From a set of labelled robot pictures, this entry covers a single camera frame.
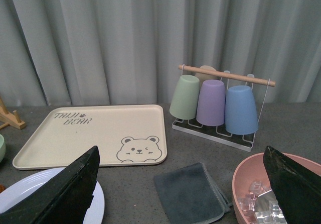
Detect beige bear serving tray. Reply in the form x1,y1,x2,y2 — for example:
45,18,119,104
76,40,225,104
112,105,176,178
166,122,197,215
13,104,168,170

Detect wooden dish rack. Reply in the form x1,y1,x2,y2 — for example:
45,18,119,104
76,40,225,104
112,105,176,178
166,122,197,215
1,98,27,130

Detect white round plate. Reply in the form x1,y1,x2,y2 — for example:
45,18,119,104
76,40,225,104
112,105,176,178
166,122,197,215
1,167,105,223

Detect light green bowl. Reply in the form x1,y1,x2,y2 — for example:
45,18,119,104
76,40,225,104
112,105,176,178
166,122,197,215
0,135,6,162

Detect grey curtain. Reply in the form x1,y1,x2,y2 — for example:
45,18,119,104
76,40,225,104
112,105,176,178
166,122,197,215
1,0,320,106

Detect white wire cup rack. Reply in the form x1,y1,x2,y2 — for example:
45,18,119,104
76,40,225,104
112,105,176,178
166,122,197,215
172,65,275,152

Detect green plastic cup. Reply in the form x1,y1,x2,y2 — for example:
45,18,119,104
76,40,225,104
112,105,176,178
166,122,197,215
170,75,200,120

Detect purple plastic cup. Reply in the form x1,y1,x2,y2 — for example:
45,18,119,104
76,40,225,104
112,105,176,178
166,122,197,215
196,80,225,126

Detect pink bowl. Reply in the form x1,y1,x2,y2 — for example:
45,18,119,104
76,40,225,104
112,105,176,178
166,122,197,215
232,153,320,223

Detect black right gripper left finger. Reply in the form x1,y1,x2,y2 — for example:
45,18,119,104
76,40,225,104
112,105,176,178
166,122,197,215
1,146,100,223

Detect clear ice cubes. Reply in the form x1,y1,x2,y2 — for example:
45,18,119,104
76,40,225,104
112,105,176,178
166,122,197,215
237,181,287,223

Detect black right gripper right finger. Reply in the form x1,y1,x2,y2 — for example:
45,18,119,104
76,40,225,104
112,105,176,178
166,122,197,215
263,146,320,223

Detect blue plastic cup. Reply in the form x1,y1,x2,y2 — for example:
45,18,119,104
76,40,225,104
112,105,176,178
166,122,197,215
225,85,258,135

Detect grey folded cloth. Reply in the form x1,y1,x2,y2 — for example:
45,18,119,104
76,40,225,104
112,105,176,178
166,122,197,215
154,163,232,223

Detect beige plastic cup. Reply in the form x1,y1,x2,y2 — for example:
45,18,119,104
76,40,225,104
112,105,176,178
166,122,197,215
195,65,217,86

